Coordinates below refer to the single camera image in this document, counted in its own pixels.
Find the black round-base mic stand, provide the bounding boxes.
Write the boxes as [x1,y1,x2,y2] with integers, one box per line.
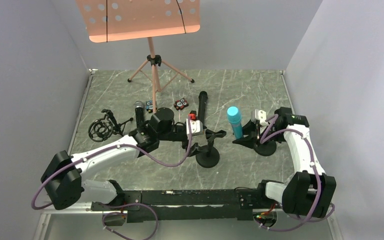
[253,141,277,157]
[195,129,227,169]

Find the blue microphone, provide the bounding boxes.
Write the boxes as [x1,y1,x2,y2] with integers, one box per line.
[226,106,243,139]

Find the black silver-grille microphone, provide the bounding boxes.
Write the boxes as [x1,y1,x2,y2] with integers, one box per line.
[133,100,145,130]

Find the black shock mount tripod stand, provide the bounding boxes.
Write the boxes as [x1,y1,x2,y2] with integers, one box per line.
[88,109,134,143]

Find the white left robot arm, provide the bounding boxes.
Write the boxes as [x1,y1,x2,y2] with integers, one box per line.
[31,106,206,210]

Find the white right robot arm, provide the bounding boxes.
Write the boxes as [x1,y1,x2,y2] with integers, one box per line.
[227,106,337,222]

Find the pink music stand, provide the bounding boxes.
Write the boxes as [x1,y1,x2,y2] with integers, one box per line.
[76,0,201,113]

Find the red owl number tile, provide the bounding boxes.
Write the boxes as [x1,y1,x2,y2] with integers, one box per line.
[173,98,189,111]

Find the black orange-tipped microphone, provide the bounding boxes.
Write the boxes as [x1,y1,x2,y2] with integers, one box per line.
[197,91,208,130]

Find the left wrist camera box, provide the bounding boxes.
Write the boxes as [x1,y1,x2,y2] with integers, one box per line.
[185,113,204,137]

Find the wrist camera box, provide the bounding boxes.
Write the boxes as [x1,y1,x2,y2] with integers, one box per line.
[185,113,204,137]
[250,109,269,127]

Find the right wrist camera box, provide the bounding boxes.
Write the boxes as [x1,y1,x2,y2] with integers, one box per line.
[250,109,269,127]

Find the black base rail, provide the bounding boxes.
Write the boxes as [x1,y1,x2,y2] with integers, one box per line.
[91,187,276,223]

